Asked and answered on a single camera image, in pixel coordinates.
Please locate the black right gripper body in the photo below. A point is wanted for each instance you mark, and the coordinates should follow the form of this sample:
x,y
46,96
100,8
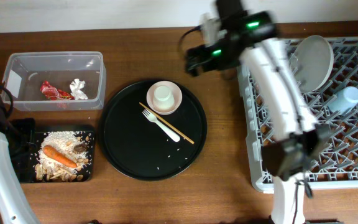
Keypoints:
x,y
218,56

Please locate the grey round plate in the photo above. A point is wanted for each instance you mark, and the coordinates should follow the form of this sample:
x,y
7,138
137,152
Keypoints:
x,y
312,63

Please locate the pink saucer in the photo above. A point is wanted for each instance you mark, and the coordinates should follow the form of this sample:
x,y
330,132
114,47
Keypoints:
x,y
176,93

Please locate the white upturned cup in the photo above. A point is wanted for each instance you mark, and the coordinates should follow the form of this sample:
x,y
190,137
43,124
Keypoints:
x,y
163,98

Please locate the wooden chopstick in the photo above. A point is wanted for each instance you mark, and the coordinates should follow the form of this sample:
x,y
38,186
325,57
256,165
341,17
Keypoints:
x,y
167,124

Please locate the white plastic fork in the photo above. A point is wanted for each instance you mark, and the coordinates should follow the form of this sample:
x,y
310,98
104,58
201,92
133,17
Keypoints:
x,y
153,119

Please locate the light blue upturned cup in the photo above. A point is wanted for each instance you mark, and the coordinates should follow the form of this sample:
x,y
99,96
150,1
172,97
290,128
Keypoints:
x,y
346,99

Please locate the white tissue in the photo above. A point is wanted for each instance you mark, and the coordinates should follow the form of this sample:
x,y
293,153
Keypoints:
x,y
76,87

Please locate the red snack wrapper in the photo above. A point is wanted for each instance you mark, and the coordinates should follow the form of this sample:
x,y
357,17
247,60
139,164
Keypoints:
x,y
53,93

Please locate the dark brown food lump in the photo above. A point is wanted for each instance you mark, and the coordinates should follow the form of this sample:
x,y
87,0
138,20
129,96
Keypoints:
x,y
80,148

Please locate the orange carrot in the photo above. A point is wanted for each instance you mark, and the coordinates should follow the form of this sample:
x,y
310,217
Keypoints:
x,y
52,153

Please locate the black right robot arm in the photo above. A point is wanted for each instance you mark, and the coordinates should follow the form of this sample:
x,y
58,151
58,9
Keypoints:
x,y
299,138

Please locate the grey dishwasher rack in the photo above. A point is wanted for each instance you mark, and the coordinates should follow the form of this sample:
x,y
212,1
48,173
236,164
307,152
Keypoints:
x,y
337,166

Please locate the black rectangular waste tray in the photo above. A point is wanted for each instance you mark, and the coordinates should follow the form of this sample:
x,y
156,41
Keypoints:
x,y
21,154

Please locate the round black tray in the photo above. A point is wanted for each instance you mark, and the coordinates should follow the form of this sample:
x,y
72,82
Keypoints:
x,y
137,147

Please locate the clear plastic bin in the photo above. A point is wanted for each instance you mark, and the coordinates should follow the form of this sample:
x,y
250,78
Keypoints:
x,y
25,73

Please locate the pile of rice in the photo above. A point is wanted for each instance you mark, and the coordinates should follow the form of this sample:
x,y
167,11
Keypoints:
x,y
64,142

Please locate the pile of almonds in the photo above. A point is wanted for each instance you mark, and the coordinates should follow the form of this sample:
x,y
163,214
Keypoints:
x,y
86,174

